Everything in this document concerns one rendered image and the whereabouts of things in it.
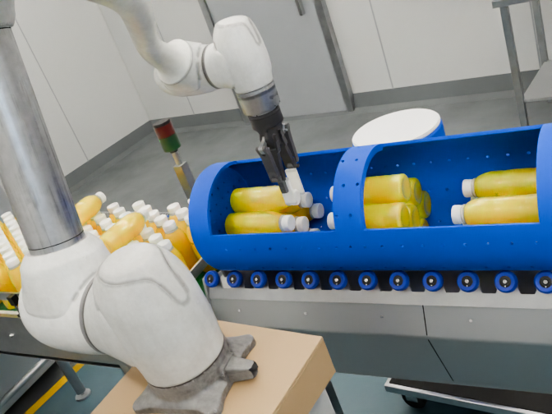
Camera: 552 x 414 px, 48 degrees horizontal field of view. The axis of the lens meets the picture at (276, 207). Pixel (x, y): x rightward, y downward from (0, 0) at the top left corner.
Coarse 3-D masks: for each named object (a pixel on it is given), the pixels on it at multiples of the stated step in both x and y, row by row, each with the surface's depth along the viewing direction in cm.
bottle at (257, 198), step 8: (232, 192) 157; (240, 192) 156; (248, 192) 154; (256, 192) 153; (264, 192) 151; (272, 192) 150; (280, 192) 150; (232, 200) 156; (240, 200) 155; (248, 200) 154; (256, 200) 152; (264, 200) 151; (272, 200) 150; (280, 200) 150; (232, 208) 157; (240, 208) 156; (248, 208) 154; (256, 208) 153; (264, 208) 152; (272, 208) 151; (280, 208) 151
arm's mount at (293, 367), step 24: (264, 336) 114; (288, 336) 112; (312, 336) 110; (264, 360) 109; (288, 360) 107; (312, 360) 106; (120, 384) 118; (144, 384) 115; (240, 384) 106; (264, 384) 104; (288, 384) 102; (312, 384) 106; (96, 408) 114; (120, 408) 112; (240, 408) 101; (264, 408) 99; (288, 408) 101
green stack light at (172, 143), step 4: (176, 132) 209; (172, 136) 207; (176, 136) 208; (160, 140) 207; (164, 140) 206; (168, 140) 206; (172, 140) 207; (176, 140) 208; (160, 144) 209; (164, 144) 207; (168, 144) 207; (172, 144) 207; (176, 144) 208; (180, 144) 210; (164, 148) 208; (168, 148) 207; (172, 148) 207; (176, 148) 208
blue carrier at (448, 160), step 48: (384, 144) 139; (432, 144) 137; (480, 144) 134; (528, 144) 130; (192, 192) 154; (336, 192) 131; (432, 192) 147; (240, 240) 146; (288, 240) 139; (336, 240) 133; (384, 240) 127; (432, 240) 122; (480, 240) 117; (528, 240) 112
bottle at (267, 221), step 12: (228, 216) 155; (240, 216) 153; (252, 216) 151; (264, 216) 149; (276, 216) 148; (228, 228) 154; (240, 228) 152; (252, 228) 150; (264, 228) 148; (276, 228) 148
